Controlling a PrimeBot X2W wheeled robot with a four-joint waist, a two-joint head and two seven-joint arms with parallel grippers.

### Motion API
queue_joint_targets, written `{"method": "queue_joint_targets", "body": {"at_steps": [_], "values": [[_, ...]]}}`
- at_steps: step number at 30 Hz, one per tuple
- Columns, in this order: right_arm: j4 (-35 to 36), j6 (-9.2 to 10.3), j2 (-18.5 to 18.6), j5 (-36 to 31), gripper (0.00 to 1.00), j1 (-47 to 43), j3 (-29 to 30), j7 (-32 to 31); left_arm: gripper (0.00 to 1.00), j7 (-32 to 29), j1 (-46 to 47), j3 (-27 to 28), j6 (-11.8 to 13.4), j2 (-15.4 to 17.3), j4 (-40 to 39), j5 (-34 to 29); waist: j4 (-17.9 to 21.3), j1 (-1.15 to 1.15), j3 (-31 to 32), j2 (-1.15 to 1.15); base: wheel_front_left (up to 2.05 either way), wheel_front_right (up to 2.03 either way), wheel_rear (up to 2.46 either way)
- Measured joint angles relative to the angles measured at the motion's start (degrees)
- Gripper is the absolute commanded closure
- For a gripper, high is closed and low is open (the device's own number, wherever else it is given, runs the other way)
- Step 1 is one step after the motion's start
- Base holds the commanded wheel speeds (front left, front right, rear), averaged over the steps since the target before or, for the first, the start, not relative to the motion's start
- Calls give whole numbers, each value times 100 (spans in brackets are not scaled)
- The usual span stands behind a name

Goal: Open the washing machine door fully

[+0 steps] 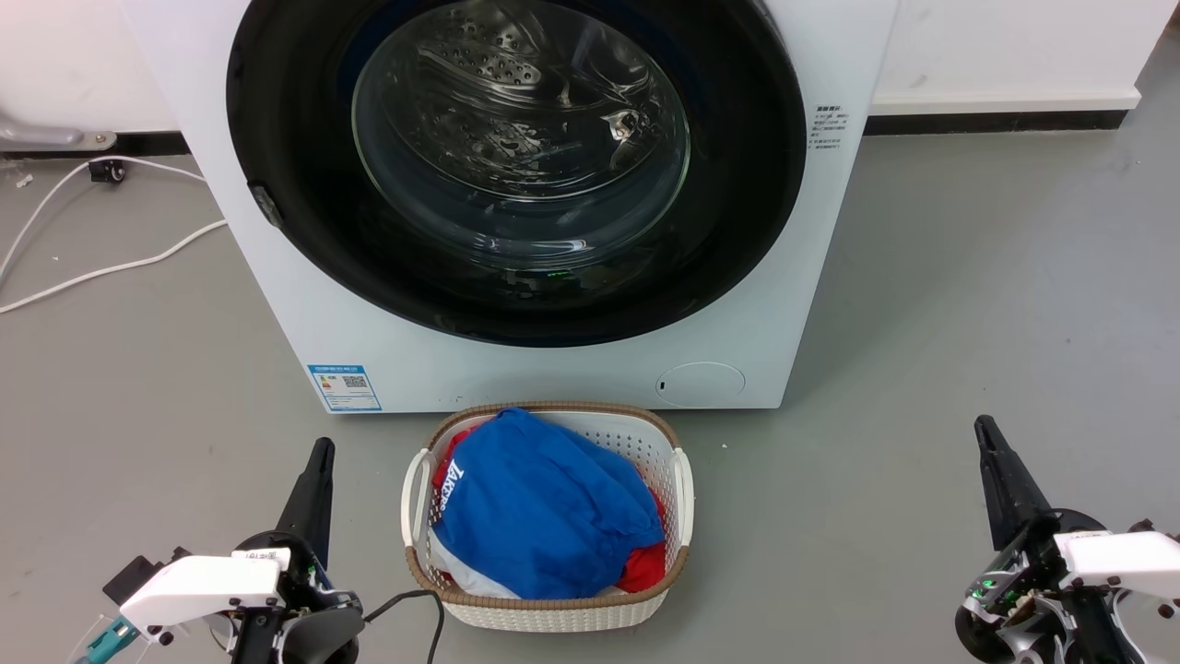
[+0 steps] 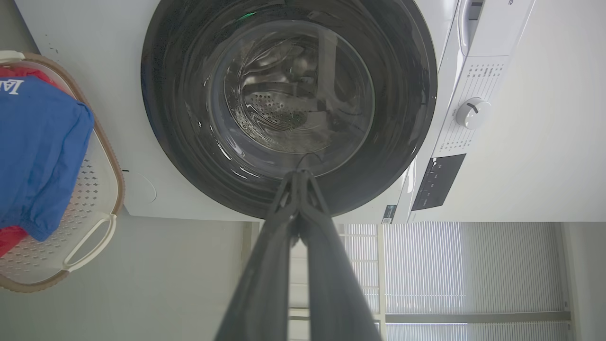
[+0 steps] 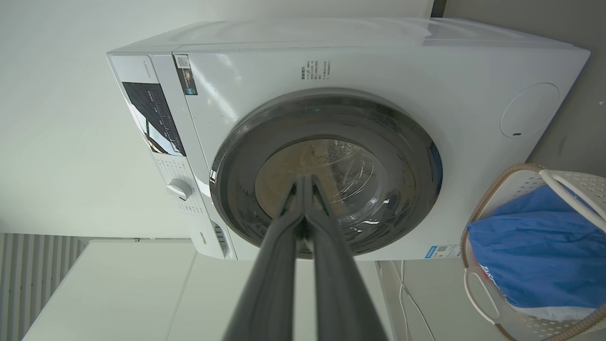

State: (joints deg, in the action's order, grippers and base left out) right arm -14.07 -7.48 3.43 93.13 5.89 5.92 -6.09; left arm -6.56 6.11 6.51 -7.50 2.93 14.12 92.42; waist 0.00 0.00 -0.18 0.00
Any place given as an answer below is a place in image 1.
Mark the grey text sticker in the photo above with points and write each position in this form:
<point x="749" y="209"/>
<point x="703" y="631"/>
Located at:
<point x="828" y="127"/>

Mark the teal left gripper connector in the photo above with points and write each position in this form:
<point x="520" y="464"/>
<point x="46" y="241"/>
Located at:
<point x="109" y="641"/>

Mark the grey metal foot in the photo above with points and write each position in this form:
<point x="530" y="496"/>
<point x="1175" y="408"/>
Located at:
<point x="46" y="136"/>

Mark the black caster wheel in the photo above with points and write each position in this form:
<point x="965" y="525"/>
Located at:
<point x="108" y="171"/>

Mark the white woven-rim laundry basket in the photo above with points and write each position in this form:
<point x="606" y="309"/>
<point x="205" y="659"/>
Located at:
<point x="553" y="613"/>

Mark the round filter cover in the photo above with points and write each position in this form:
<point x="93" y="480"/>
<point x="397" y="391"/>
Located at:
<point x="701" y="385"/>

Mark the round glass washer door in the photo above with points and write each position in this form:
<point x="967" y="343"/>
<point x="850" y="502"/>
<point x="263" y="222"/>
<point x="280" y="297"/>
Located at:
<point x="516" y="148"/>

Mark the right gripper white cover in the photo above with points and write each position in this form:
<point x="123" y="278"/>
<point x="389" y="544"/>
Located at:
<point x="1106" y="563"/>

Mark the blue garment with white print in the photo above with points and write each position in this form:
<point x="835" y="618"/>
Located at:
<point x="544" y="507"/>

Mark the black baseboard strip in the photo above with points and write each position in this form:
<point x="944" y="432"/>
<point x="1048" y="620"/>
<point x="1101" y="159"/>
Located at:
<point x="996" y="123"/>

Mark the white front-load washing machine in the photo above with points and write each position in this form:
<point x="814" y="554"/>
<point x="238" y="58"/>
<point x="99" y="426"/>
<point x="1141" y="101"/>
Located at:
<point x="553" y="378"/>

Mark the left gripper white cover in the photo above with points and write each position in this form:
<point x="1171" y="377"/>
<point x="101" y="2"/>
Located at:
<point x="203" y="586"/>

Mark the blue energy label sticker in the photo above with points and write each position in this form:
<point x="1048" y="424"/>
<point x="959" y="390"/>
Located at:
<point x="345" y="387"/>

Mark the red garment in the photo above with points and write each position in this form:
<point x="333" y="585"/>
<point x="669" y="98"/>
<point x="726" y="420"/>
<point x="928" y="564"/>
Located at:
<point x="645" y="570"/>

